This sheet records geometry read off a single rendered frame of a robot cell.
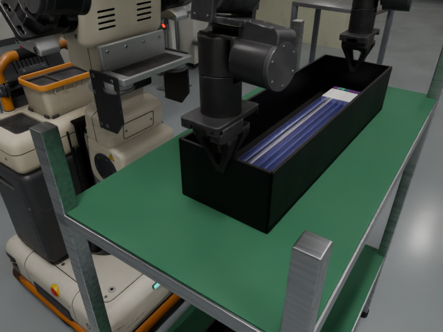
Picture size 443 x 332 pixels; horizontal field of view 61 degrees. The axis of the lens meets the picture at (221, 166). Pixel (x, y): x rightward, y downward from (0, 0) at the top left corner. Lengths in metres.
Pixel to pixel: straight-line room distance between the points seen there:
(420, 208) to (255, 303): 1.97
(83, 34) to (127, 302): 0.87
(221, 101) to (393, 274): 1.57
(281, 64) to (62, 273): 1.25
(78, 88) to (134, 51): 0.38
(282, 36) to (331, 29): 4.83
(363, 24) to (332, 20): 4.26
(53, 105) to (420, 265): 1.71
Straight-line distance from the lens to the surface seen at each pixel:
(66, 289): 1.49
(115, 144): 1.12
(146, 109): 1.16
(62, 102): 1.36
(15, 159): 1.29
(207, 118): 0.50
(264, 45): 0.43
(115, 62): 1.02
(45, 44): 0.95
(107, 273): 1.48
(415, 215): 2.34
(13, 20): 0.94
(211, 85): 0.49
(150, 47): 1.10
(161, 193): 0.67
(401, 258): 2.04
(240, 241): 0.57
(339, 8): 3.28
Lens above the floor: 1.35
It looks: 33 degrees down
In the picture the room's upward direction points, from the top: straight up
